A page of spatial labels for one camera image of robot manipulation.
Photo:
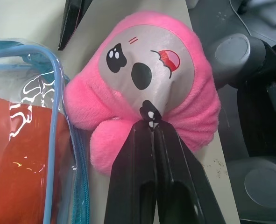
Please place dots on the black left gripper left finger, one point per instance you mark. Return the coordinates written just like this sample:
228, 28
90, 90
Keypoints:
130, 177

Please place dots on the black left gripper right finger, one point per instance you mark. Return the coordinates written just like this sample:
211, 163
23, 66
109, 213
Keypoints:
186, 182

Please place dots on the pink plush toy with face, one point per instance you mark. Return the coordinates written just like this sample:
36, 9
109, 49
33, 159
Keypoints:
151, 77

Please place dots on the clear plastic pouch blue trim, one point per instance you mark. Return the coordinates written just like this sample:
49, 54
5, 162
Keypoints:
46, 116

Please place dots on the orange cloth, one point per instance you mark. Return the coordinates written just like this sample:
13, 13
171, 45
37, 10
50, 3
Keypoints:
21, 158

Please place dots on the black office chair base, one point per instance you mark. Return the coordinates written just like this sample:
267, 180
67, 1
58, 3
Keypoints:
256, 105

